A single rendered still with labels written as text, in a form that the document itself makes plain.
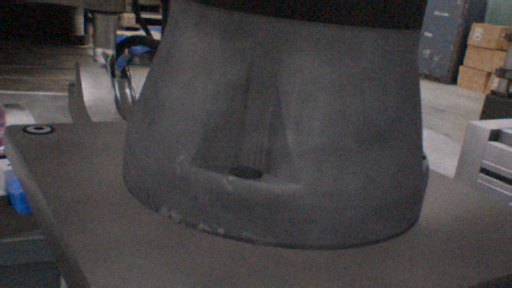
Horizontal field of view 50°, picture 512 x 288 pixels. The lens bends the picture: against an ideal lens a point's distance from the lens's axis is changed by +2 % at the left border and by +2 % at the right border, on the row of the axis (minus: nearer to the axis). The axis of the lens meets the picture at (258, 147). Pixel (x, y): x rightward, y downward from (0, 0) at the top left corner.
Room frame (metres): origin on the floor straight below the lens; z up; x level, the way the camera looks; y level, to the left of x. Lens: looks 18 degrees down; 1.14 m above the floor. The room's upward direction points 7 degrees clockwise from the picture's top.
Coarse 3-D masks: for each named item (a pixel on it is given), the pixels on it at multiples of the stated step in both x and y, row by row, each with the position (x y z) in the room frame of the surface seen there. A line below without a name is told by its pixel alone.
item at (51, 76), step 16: (0, 48) 1.78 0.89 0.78; (16, 48) 1.82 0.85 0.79; (32, 48) 1.86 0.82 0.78; (48, 48) 1.90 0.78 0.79; (64, 48) 1.94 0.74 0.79; (80, 48) 1.98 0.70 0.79; (0, 64) 1.55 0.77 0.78; (16, 64) 1.58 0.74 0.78; (32, 64) 1.61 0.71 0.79; (48, 64) 1.64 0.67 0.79; (64, 64) 1.67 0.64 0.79; (0, 80) 1.32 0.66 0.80; (16, 80) 1.39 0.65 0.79; (32, 80) 1.41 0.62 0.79; (48, 80) 1.43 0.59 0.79; (64, 80) 1.46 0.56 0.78
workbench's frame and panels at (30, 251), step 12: (24, 240) 0.58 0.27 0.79; (36, 240) 0.59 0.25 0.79; (0, 252) 0.57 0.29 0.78; (12, 252) 0.57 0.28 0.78; (24, 252) 0.58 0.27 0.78; (36, 252) 0.59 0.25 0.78; (48, 252) 0.59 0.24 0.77; (0, 264) 0.57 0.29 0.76; (12, 264) 0.57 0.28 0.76; (24, 264) 0.62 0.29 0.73; (36, 264) 0.63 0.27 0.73; (48, 264) 0.64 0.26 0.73; (0, 276) 0.61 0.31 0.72; (12, 276) 0.62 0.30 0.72; (24, 276) 0.62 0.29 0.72; (36, 276) 0.63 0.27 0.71; (48, 276) 0.64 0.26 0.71; (60, 276) 0.64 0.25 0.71
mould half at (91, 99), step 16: (80, 64) 0.98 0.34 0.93; (96, 64) 1.00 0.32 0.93; (80, 80) 0.95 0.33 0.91; (96, 80) 0.95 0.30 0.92; (144, 80) 0.99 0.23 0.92; (80, 96) 0.94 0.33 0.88; (96, 96) 0.91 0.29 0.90; (112, 96) 0.92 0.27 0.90; (80, 112) 0.94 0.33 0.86; (96, 112) 0.86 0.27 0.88; (112, 112) 0.87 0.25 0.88
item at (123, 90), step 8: (104, 56) 1.02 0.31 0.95; (112, 56) 1.04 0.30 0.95; (128, 56) 1.04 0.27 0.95; (136, 56) 1.05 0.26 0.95; (144, 56) 1.06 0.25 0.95; (152, 56) 1.08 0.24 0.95; (112, 64) 1.05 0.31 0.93; (128, 64) 1.04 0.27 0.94; (136, 64) 1.06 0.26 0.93; (144, 64) 1.07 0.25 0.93; (112, 72) 1.05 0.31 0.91; (128, 72) 0.99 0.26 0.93; (112, 80) 0.96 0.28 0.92; (120, 80) 0.97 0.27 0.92; (128, 80) 0.98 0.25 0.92; (112, 88) 0.94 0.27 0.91; (120, 88) 0.95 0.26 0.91; (128, 88) 0.96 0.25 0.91; (120, 96) 0.94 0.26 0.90; (128, 96) 0.94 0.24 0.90; (120, 104) 0.92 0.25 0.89; (128, 104) 0.92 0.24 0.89; (120, 112) 0.88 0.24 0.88; (128, 112) 0.90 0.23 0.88; (128, 120) 0.85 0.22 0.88
